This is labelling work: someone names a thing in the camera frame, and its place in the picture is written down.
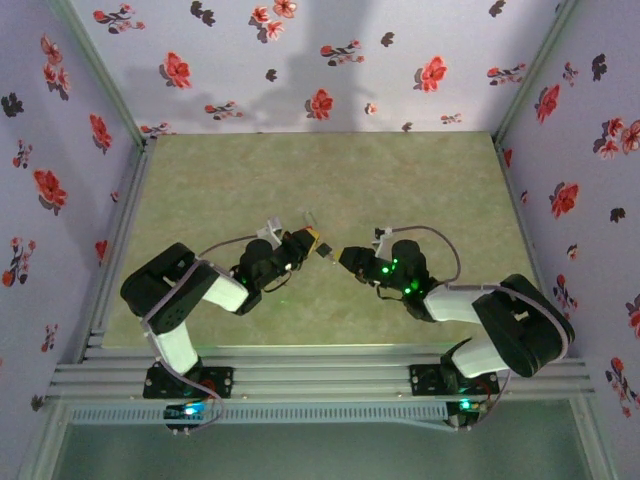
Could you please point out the black padlock key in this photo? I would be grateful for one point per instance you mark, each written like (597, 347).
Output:
(334, 257)

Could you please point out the red padlock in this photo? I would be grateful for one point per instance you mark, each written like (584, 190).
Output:
(307, 216)

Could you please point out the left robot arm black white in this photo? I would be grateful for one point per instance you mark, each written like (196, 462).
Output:
(165, 290)

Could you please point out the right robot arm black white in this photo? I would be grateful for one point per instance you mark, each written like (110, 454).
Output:
(525, 330)

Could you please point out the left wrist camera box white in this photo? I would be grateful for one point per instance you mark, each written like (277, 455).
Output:
(270, 229)

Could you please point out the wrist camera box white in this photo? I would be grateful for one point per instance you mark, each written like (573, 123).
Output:
(382, 236)
(270, 229)

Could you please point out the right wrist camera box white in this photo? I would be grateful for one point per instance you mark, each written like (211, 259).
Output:
(382, 236)

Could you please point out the aluminium mounting rail beam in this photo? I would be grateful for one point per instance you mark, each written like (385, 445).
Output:
(320, 375)

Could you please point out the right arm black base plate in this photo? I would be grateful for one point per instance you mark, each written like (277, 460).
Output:
(422, 380)

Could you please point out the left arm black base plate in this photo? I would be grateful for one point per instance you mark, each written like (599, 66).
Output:
(222, 382)

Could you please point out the aluminium side rail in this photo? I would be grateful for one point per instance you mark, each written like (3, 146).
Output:
(507, 175)
(137, 180)

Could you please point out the aluminium corner post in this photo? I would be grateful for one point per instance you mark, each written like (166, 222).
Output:
(102, 75)
(532, 75)

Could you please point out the aluminium frame leg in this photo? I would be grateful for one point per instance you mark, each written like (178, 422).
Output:
(595, 440)
(42, 440)

